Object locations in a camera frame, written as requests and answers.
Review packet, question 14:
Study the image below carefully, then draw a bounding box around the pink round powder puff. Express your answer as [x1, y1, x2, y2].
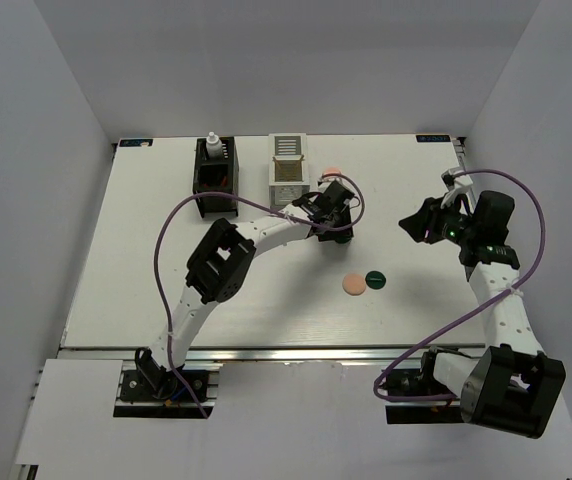
[342, 273, 367, 296]
[322, 167, 341, 177]

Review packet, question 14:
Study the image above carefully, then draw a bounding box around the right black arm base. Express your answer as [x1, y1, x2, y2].
[374, 346, 479, 425]

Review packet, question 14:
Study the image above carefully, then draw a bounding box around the white dropper bottle blue base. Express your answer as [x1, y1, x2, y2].
[205, 132, 224, 160]

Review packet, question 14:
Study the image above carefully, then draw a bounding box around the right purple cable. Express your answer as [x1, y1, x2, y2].
[373, 168, 547, 404]

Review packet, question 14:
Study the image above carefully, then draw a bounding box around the blue label sticker left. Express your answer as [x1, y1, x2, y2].
[118, 138, 153, 148]

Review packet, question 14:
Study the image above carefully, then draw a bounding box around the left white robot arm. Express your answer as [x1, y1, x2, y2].
[140, 173, 365, 399]

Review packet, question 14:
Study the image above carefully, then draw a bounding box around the purple cable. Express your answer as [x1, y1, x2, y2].
[154, 174, 367, 419]
[373, 168, 547, 404]

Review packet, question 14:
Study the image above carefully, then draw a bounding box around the gold makeup pencil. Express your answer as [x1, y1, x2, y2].
[273, 155, 304, 183]

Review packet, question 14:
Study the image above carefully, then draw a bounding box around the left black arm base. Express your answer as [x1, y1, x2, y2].
[113, 348, 218, 420]

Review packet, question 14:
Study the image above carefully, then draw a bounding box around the blue label sticker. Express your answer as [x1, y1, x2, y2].
[118, 138, 153, 148]
[415, 134, 451, 143]

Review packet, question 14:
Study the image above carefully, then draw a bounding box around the white slotted organizer box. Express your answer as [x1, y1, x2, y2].
[268, 133, 310, 210]

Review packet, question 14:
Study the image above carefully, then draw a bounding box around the aluminium table rail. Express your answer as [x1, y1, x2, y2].
[60, 343, 482, 365]

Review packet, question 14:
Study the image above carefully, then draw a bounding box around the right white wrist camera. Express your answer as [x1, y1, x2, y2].
[441, 167, 473, 209]

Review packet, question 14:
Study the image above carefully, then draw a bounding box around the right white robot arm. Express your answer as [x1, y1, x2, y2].
[386, 191, 566, 439]

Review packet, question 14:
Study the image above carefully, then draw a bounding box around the black slotted organizer box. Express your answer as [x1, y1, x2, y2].
[192, 134, 239, 218]

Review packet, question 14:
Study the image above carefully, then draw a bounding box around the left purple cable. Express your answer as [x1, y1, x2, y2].
[154, 174, 367, 419]

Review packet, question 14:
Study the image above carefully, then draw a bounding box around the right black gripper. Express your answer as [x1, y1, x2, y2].
[398, 191, 477, 246]

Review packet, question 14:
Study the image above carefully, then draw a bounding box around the blue label sticker right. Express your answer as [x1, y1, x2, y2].
[415, 134, 451, 143]

